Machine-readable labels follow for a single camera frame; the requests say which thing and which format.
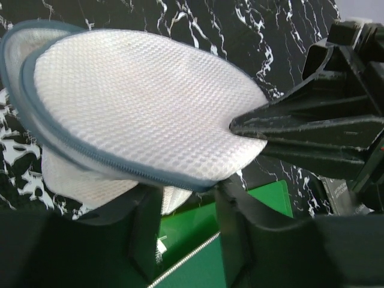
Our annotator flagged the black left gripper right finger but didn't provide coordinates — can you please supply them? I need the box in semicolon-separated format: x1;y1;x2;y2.
215;179;383;287

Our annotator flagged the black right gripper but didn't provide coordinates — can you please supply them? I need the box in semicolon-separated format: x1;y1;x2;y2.
230;19;383;210

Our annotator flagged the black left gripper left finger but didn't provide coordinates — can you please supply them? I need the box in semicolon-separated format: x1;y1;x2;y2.
1;184;163;287

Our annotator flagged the light green plastic folder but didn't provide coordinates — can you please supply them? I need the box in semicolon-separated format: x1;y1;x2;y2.
155;180;293;266

